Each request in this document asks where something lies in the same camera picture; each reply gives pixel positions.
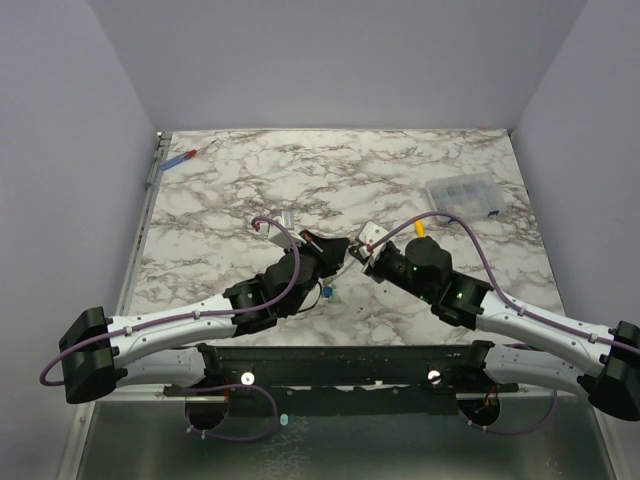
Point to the left aluminium rail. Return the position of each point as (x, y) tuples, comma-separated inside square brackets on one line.
[(151, 190)]

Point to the clear plastic screw box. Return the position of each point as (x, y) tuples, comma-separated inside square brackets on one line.
[(469, 197)]

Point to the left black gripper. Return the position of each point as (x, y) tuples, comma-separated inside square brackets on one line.
[(328, 252)]

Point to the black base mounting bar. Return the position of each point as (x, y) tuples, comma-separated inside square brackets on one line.
[(341, 381)]

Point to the large grey metal keyring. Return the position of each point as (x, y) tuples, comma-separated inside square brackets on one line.
[(349, 262)]

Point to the blue red screwdriver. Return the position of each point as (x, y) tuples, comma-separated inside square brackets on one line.
[(179, 159)]

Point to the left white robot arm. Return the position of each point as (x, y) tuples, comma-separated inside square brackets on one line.
[(102, 353)]

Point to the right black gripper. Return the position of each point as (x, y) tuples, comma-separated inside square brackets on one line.
[(372, 261)]

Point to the yellow handled screwdriver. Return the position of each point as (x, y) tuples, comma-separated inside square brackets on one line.
[(419, 229)]

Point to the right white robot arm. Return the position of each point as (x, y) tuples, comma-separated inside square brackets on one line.
[(596, 361)]

